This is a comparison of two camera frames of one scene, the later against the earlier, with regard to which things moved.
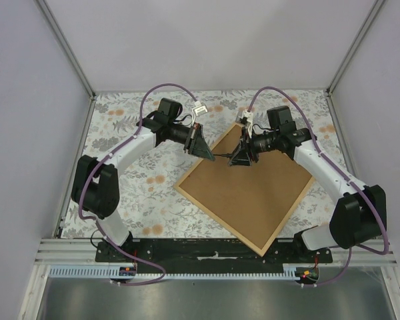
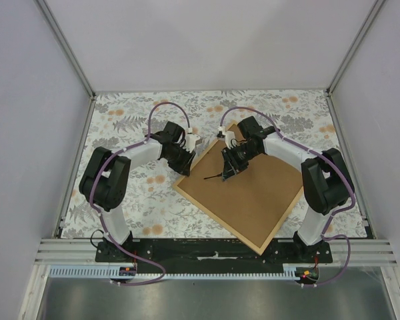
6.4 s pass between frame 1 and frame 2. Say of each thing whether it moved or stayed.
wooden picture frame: stayed
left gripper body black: moved
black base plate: stayed
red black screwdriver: moved
